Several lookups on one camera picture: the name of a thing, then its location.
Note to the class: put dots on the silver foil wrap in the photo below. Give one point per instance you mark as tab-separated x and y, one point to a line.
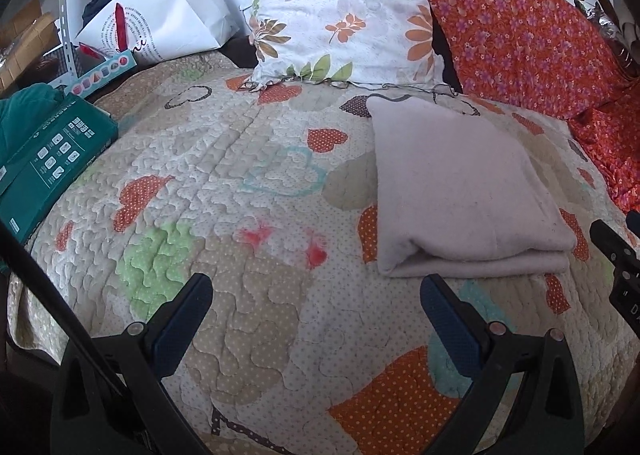
605	20

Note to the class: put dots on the red floral pillow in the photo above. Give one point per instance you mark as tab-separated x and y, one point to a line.
525	45

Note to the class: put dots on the heart-patterned quilt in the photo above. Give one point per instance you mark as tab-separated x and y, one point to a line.
240	215

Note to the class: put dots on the light blue toy shapes box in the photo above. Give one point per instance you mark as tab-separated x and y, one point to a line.
100	77

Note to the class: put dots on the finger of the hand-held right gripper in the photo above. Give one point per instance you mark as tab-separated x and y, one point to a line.
610	240
634	225

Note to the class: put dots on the dark brown upholstery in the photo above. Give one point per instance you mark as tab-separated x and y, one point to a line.
240	52

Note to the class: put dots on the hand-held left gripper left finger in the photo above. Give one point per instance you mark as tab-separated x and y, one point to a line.
175	330

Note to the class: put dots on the floral leaf-print pillow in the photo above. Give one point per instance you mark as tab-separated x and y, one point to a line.
345	15

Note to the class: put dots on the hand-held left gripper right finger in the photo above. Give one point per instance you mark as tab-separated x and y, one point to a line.
450	325

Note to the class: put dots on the teal plush cloth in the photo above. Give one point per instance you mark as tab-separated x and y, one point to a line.
22	110

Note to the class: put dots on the cardboard box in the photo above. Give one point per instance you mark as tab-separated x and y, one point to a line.
22	50

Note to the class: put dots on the green paper ream box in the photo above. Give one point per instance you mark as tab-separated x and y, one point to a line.
55	155

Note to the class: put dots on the beige towel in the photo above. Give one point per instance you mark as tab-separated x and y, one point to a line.
450	185

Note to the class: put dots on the white perforated strip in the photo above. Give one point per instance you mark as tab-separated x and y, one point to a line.
67	20

